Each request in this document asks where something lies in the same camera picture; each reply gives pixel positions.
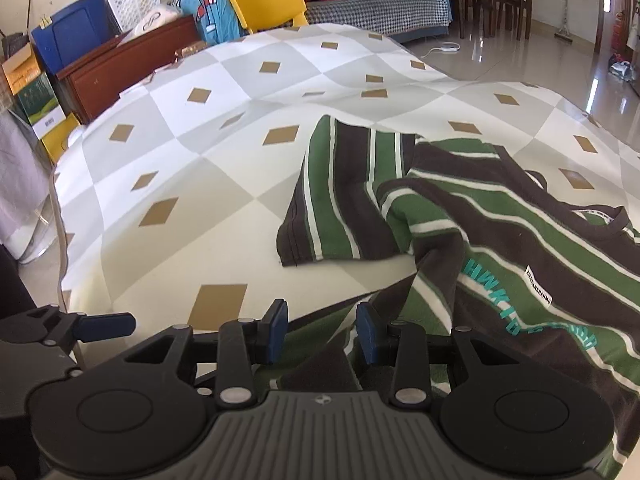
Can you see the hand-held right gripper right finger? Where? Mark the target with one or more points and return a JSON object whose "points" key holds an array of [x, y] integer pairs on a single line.
{"points": [[365, 335]]}

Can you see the green printed cardboard box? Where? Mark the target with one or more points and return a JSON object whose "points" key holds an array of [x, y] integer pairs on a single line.
{"points": [[35, 95]]}

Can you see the blue cartoon cloth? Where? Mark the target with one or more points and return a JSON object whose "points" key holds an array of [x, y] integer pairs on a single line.
{"points": [[210, 10]]}

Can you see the blue plastic bin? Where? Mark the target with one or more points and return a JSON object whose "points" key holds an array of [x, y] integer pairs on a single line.
{"points": [[70, 35]]}

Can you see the white power strip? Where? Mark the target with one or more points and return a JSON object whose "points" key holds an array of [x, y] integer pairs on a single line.
{"points": [[442, 49]]}

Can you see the white bag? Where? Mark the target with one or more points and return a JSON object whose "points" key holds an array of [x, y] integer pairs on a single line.
{"points": [[155, 20]]}

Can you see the houndstooth sofa bed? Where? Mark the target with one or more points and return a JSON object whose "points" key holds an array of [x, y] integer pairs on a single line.
{"points": [[385, 10]]}

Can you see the green brown striped t-shirt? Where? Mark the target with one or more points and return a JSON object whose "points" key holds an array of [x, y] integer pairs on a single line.
{"points": [[475, 240]]}

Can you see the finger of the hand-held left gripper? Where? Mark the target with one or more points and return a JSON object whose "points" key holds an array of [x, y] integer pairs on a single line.
{"points": [[107, 325]]}

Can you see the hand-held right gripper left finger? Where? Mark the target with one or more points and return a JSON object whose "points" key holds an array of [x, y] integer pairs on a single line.
{"points": [[275, 330]]}

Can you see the grey cloth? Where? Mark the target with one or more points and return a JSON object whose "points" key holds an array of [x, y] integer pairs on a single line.
{"points": [[20, 180]]}

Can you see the yellow plastic chair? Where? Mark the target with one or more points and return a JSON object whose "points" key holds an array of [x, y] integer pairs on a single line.
{"points": [[265, 2]]}

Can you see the yellow cardboard box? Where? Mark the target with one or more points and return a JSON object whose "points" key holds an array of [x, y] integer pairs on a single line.
{"points": [[57, 140]]}

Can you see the brown wooden cabinet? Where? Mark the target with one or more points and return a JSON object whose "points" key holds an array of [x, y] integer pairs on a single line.
{"points": [[115, 70]]}

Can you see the plastic bag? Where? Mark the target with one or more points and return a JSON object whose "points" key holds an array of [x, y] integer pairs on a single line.
{"points": [[621, 67]]}

